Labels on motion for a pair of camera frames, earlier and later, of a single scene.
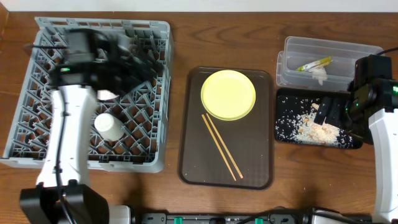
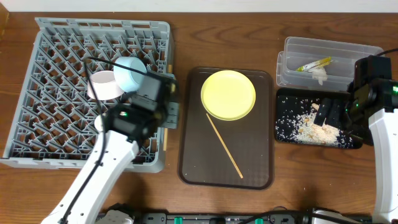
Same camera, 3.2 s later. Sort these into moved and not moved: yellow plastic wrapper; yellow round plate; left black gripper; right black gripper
Moved: left black gripper
Not moved: yellow plastic wrapper; yellow round plate; right black gripper
